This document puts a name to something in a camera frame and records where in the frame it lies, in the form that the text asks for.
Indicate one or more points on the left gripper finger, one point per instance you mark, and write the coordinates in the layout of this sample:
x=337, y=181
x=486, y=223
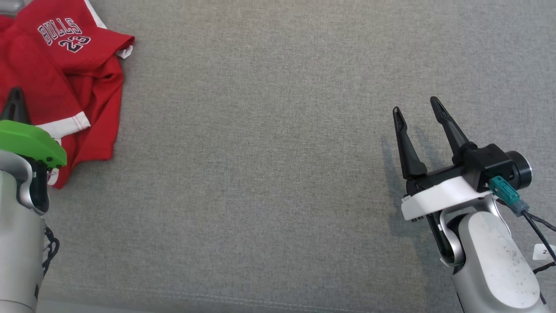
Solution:
x=16, y=106

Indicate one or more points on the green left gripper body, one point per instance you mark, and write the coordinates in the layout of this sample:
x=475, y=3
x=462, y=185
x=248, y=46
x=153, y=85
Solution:
x=30, y=139

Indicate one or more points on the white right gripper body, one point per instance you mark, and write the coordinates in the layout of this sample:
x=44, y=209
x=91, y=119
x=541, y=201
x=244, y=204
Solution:
x=443, y=195

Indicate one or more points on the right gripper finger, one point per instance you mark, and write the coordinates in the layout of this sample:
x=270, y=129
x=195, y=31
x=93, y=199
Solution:
x=408, y=148
x=451, y=130

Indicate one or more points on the red shorts with white stripe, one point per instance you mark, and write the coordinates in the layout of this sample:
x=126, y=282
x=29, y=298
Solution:
x=93, y=108

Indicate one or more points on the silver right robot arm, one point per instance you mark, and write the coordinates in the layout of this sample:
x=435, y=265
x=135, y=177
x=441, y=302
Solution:
x=491, y=256

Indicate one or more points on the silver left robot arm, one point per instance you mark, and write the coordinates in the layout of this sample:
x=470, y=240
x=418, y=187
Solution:
x=17, y=243

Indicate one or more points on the grey fabric sofa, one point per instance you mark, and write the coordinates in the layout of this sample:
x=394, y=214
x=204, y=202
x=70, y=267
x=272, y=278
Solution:
x=260, y=174

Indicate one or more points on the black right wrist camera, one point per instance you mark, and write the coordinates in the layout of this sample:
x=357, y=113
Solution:
x=495, y=165

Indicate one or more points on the teal right camera connector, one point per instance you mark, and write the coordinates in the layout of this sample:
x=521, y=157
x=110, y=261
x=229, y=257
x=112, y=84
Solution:
x=506, y=193

